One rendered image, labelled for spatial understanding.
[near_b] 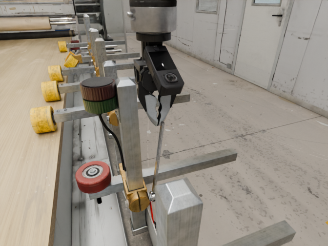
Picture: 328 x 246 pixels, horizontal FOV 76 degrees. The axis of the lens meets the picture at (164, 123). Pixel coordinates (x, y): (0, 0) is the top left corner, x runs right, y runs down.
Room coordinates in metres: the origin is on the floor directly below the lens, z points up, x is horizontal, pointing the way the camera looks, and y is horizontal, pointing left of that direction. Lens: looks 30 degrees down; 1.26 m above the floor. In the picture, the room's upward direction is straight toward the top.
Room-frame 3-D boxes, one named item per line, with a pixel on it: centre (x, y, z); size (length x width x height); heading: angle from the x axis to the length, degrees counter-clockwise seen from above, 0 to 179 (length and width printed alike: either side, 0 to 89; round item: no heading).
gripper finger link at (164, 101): (0.47, 0.01, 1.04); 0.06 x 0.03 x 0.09; 20
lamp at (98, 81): (0.36, 0.12, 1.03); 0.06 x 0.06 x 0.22; 20
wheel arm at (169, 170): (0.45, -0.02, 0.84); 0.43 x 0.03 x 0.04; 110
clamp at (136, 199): (0.39, 0.08, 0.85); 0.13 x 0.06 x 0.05; 20
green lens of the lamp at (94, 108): (0.36, 0.12, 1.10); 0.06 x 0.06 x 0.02
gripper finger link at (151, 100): (0.46, 0.04, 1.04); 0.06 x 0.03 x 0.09; 20
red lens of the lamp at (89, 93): (0.36, 0.12, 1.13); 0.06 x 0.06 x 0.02
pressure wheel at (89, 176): (0.38, 0.17, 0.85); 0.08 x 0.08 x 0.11
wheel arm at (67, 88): (0.89, 0.23, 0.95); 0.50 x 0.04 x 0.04; 110
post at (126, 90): (0.37, 0.07, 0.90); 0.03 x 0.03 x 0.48; 20
